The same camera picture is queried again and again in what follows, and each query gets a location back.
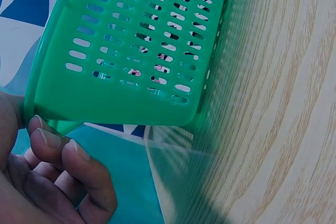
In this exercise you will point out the person's left hand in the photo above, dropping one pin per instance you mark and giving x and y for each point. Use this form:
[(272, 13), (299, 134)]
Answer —
[(31, 192)]

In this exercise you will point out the person's left thumb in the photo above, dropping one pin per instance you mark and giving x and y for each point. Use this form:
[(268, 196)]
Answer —
[(9, 119)]

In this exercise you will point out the green slotted plastic basket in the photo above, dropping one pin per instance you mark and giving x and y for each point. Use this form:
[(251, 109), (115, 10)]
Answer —
[(118, 58)]

